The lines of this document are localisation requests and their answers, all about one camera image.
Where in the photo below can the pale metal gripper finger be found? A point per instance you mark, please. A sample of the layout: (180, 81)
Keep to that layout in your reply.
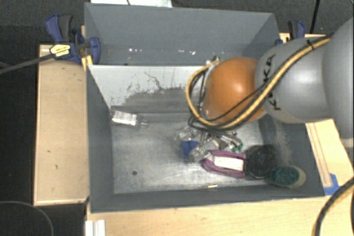
(186, 136)
(199, 154)

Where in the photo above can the small blue block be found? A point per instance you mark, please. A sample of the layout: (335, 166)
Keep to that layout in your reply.
(188, 147)

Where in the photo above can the purple and white stapler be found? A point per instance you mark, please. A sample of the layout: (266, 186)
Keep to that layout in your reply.
(228, 163)

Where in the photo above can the black round disc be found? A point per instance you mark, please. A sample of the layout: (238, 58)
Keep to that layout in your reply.
(260, 162)

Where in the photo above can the green and yellow sponge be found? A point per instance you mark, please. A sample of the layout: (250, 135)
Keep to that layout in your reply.
(286, 175)

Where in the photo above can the grey metal bin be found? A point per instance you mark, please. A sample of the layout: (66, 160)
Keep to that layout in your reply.
(155, 36)

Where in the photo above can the pale wood flat board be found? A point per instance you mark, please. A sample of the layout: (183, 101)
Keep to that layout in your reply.
(61, 130)

